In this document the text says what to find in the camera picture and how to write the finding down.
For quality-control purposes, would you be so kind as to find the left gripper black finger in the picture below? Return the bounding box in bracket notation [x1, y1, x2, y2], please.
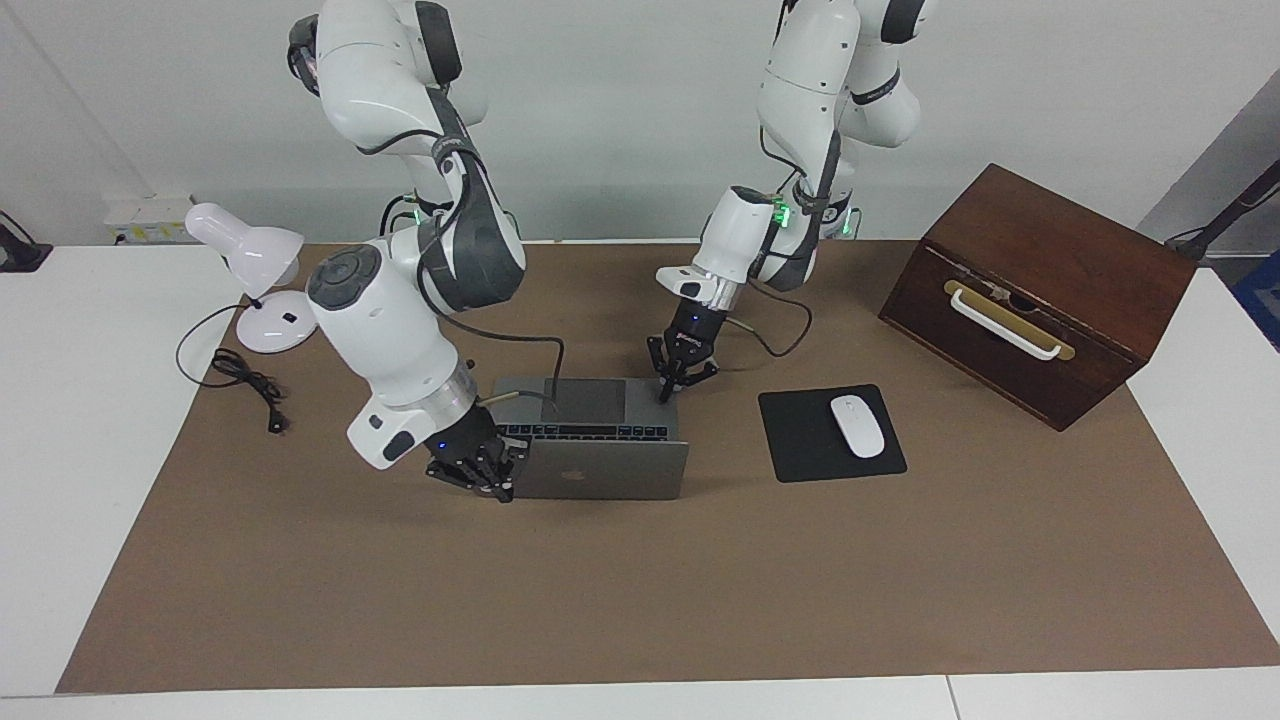
[647, 337, 676, 404]
[672, 355, 719, 399]

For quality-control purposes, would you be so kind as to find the grey aluminium laptop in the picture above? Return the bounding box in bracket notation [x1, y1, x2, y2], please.
[490, 376, 691, 501]

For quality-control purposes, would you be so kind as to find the black mouse pad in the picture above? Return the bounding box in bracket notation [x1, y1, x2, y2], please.
[758, 384, 908, 484]

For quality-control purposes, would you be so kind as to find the brown table mat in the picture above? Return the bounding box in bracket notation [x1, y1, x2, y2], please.
[55, 240, 1280, 694]

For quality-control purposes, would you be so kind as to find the white computer mouse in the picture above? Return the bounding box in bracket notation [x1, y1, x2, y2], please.
[830, 395, 887, 460]

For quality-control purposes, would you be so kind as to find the white desk lamp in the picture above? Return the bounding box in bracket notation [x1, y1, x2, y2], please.
[185, 202, 323, 354]

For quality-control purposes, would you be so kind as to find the dark brown wooden box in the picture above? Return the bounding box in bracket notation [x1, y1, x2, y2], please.
[878, 163, 1199, 432]

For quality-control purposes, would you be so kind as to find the black stand pole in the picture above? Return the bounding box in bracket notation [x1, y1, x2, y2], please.
[1165, 160, 1280, 263]

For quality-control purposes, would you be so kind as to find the blue crate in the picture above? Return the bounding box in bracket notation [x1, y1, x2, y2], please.
[1232, 250, 1280, 351]

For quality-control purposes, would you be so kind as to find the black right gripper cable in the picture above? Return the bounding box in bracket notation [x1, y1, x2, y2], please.
[355, 100, 567, 413]

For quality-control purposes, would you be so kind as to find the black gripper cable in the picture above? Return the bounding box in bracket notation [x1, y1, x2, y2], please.
[355, 100, 567, 413]
[725, 100, 843, 359]

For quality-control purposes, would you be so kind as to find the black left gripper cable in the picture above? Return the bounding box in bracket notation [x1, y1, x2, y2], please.
[725, 100, 843, 359]

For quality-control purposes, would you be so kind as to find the black lamp power cable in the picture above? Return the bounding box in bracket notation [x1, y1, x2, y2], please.
[176, 303, 291, 436]

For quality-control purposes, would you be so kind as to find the black right base cable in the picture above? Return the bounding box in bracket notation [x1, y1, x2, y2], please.
[378, 193, 421, 239]

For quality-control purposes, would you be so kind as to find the white box handle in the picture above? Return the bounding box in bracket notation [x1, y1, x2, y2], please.
[948, 288, 1063, 361]

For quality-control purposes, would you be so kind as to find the white wall power strip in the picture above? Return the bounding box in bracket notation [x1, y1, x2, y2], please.
[103, 195, 196, 247]

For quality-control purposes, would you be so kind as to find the black clamp mount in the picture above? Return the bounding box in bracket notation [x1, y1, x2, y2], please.
[0, 212, 53, 273]

